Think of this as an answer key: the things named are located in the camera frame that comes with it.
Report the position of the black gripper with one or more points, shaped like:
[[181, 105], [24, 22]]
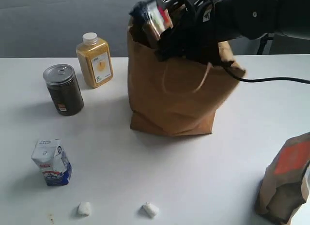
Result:
[[187, 37]]

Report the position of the spaghetti package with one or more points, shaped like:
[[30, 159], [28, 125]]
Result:
[[152, 19]]

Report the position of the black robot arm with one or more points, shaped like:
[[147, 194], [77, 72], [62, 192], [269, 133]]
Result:
[[208, 22]]

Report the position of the large brown paper bag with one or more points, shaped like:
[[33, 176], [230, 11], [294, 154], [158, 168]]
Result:
[[178, 96]]

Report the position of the black stand pole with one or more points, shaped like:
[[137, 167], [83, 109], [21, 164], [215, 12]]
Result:
[[265, 44]]

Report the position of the yellow juice bottle white cap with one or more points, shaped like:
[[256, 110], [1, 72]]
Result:
[[95, 60]]

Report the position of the dark can silver lid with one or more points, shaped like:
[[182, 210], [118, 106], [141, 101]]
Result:
[[63, 88]]

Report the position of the brown pouch red label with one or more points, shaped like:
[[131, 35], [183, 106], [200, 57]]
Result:
[[286, 183]]

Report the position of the right white wrapped candy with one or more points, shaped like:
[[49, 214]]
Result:
[[150, 209]]

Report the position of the white wrapped candy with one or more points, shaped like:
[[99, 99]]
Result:
[[150, 209], [84, 209]]

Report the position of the white blue milk carton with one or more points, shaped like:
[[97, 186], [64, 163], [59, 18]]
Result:
[[51, 158]]

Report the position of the left white wrapped candy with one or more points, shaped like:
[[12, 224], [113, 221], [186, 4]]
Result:
[[84, 209]]

